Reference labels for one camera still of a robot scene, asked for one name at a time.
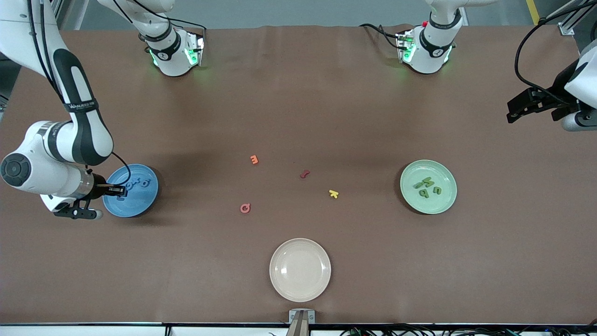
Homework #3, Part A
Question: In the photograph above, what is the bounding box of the blue plate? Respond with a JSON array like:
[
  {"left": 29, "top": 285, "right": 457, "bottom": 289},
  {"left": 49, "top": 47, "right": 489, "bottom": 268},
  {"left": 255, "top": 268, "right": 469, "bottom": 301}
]
[{"left": 103, "top": 163, "right": 159, "bottom": 218}]

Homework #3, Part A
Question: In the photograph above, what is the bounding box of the light green plate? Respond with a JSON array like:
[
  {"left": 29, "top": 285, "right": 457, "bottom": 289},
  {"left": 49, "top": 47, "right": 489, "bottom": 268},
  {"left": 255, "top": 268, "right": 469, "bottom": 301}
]
[{"left": 400, "top": 160, "right": 458, "bottom": 215}]

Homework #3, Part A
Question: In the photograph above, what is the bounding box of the white table edge panel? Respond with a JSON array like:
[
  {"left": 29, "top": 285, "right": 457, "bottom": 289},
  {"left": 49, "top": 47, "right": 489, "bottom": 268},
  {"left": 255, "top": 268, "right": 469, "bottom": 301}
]
[{"left": 0, "top": 324, "right": 597, "bottom": 336}]

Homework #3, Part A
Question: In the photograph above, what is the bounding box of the cream plate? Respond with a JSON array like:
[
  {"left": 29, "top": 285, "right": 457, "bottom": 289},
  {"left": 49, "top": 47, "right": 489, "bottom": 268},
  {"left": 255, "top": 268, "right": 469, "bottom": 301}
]
[{"left": 270, "top": 238, "right": 332, "bottom": 302}]

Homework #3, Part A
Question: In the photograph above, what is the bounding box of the brown table cover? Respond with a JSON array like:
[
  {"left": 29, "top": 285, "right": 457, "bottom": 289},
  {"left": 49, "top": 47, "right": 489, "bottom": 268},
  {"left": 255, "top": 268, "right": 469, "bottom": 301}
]
[{"left": 0, "top": 23, "right": 597, "bottom": 326}]

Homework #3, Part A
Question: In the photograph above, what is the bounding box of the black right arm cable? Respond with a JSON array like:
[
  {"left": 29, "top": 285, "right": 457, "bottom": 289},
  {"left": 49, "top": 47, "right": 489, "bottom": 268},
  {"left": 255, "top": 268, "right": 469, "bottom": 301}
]
[{"left": 27, "top": 0, "right": 132, "bottom": 186}]

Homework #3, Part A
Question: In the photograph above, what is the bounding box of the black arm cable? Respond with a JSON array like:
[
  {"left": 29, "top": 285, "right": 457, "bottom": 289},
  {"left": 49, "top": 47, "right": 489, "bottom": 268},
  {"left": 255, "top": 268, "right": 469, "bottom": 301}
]
[
  {"left": 514, "top": 4, "right": 597, "bottom": 104},
  {"left": 27, "top": 0, "right": 132, "bottom": 186}
]

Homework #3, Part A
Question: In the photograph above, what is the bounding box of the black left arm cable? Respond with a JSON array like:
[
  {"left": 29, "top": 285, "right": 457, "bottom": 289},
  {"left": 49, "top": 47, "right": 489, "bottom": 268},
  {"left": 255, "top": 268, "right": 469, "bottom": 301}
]
[{"left": 514, "top": 4, "right": 597, "bottom": 104}]

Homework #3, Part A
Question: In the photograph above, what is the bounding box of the aluminium frame post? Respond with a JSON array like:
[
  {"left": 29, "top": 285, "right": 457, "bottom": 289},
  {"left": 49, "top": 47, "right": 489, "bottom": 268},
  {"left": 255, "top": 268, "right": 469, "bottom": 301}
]
[{"left": 543, "top": 0, "right": 597, "bottom": 36}]

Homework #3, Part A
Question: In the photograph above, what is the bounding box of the black left base cable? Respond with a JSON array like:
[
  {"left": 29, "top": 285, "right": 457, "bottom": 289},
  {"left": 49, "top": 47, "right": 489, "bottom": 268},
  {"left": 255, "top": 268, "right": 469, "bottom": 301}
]
[{"left": 359, "top": 22, "right": 404, "bottom": 51}]

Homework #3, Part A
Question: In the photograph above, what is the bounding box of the black base cable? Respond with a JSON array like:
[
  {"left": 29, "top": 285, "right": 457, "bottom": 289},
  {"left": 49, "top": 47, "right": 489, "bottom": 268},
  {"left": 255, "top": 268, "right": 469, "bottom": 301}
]
[
  {"left": 166, "top": 16, "right": 207, "bottom": 38},
  {"left": 359, "top": 22, "right": 404, "bottom": 51}
]

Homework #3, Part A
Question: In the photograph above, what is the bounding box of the black right base cable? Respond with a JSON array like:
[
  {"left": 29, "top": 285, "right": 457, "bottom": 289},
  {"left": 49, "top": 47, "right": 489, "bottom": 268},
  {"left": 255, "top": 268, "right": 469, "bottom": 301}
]
[{"left": 166, "top": 16, "right": 207, "bottom": 38}]

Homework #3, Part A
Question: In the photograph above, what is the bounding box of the grey metal camera bracket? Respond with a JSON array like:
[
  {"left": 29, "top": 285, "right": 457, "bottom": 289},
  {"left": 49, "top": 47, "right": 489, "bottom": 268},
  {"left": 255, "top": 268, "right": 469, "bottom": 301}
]
[{"left": 289, "top": 309, "right": 316, "bottom": 336}]

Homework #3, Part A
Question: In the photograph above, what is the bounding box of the black cable bundle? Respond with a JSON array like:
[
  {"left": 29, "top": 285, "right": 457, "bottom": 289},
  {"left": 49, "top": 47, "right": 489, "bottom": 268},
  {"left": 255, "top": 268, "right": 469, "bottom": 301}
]
[{"left": 340, "top": 323, "right": 597, "bottom": 336}]

